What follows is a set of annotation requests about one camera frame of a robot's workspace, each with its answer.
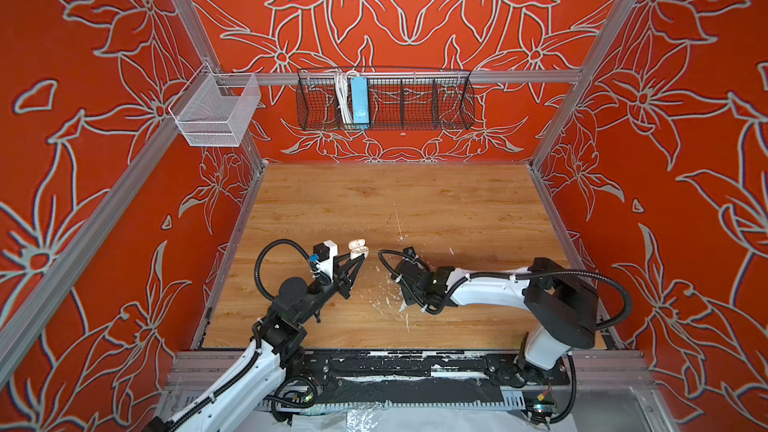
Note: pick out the clear plastic wall bin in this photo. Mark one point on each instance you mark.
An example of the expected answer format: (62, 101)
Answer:
(216, 109)

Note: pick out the white earbud charging case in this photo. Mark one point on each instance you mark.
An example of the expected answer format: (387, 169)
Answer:
(358, 248)

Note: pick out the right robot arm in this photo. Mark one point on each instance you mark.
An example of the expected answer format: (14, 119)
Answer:
(570, 305)

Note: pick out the black wire wall basket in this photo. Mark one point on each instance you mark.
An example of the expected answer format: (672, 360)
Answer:
(400, 99)

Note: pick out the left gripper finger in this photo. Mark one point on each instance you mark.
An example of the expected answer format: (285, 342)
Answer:
(337, 265)
(351, 271)

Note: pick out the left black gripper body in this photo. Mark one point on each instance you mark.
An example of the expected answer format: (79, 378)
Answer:
(339, 284)

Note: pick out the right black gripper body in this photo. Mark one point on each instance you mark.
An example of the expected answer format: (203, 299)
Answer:
(413, 298)

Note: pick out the blue box in basket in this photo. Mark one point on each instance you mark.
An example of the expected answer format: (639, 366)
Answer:
(360, 101)

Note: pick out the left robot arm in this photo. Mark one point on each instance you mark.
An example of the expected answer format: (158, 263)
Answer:
(269, 370)

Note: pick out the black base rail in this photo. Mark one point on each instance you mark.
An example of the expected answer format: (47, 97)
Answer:
(424, 377)

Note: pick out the small green circuit board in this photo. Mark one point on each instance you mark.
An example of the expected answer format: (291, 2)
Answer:
(539, 410)

